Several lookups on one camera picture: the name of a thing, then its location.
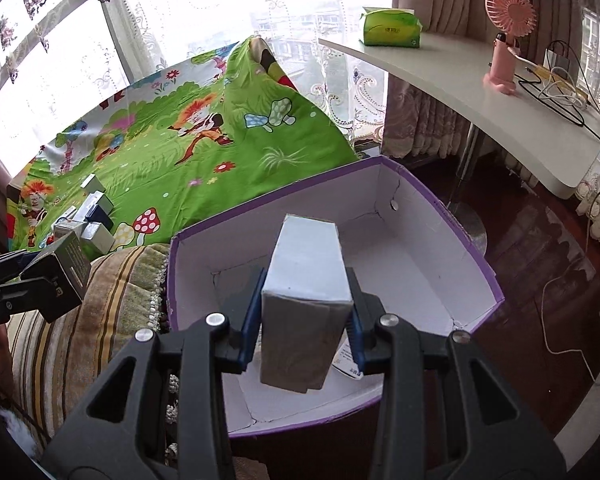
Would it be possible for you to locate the purple cardboard box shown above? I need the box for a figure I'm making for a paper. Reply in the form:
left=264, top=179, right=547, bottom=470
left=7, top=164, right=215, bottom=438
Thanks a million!
left=167, top=155, right=506, bottom=441

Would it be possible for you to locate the thin white text-printed box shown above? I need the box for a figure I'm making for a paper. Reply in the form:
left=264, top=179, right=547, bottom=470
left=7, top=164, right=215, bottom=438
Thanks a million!
left=54, top=206, right=88, bottom=233

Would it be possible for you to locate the white cable coil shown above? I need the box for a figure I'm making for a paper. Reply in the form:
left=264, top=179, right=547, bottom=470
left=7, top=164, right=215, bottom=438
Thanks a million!
left=537, top=77, right=588, bottom=108

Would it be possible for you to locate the tall grey-white carton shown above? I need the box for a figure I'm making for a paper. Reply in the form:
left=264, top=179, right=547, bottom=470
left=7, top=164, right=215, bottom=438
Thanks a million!
left=260, top=214, right=353, bottom=395

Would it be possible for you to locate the green cartoon printed blanket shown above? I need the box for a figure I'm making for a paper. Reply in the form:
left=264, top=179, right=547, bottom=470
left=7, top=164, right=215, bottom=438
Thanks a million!
left=5, top=35, right=363, bottom=256

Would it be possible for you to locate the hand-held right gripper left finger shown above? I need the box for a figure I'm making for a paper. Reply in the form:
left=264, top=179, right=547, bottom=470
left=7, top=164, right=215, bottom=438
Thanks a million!
left=40, top=266, right=268, bottom=480

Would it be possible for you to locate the white floor cable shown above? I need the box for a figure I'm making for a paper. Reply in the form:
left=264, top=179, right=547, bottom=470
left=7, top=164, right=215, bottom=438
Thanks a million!
left=540, top=265, right=600, bottom=386

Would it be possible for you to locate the white lace curtain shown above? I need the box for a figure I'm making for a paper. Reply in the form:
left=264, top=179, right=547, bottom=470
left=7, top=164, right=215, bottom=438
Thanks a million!
left=0, top=0, right=396, bottom=136

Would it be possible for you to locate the white fluffy fabric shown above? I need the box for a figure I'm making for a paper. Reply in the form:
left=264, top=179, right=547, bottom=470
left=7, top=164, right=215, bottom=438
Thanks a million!
left=0, top=407, right=36, bottom=456

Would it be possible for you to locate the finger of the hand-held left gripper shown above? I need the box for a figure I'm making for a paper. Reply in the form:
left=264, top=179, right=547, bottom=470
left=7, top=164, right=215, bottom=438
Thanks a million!
left=0, top=260, right=83, bottom=328
left=0, top=251, right=38, bottom=288

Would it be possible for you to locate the large white silver-print box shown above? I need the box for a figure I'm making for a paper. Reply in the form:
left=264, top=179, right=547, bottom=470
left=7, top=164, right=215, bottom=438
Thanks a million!
left=80, top=222, right=118, bottom=253

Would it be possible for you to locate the striped plush sofa cushion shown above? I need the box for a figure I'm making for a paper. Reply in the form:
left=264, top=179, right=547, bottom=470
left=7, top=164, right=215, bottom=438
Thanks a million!
left=5, top=242, right=181, bottom=461

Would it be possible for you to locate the black cable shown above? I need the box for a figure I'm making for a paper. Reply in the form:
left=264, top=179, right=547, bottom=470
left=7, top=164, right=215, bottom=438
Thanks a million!
left=515, top=40, right=600, bottom=161

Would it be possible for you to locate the brown drape curtain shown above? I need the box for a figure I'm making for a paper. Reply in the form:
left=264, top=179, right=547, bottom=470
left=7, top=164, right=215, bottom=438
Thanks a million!
left=380, top=0, right=496, bottom=161

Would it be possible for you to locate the pink handheld fan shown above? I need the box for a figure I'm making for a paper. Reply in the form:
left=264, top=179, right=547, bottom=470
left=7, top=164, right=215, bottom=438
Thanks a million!
left=482, top=0, right=538, bottom=96

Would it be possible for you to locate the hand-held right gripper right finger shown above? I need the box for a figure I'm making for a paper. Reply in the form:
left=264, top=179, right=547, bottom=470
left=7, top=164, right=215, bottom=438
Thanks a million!
left=345, top=267, right=566, bottom=480

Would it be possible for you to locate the white printed paper slip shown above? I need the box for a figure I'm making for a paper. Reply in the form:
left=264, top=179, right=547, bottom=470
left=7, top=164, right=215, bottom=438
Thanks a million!
left=332, top=337, right=366, bottom=381

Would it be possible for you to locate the dark grey carton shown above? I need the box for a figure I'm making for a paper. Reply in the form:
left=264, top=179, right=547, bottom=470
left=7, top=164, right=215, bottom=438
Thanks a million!
left=32, top=231, right=92, bottom=306

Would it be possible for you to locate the white curved desk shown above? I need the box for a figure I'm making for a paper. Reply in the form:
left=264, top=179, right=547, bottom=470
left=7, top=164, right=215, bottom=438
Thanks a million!
left=317, top=27, right=600, bottom=256

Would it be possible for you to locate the green tissue pack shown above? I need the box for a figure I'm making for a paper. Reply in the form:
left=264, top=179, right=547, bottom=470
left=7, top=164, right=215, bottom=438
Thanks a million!
left=360, top=6, right=423, bottom=50

